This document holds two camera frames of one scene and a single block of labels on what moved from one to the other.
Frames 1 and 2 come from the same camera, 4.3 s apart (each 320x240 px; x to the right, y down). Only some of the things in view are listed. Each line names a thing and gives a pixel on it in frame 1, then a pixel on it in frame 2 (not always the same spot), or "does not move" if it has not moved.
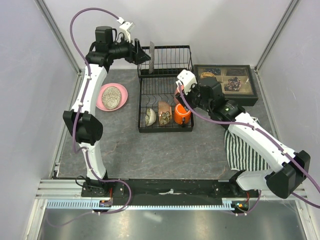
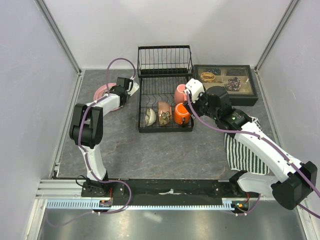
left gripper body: [124, 50] -> [127, 94]
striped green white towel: [243, 156] does not move
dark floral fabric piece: [233, 84] does not move
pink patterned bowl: [164, 113] does not move
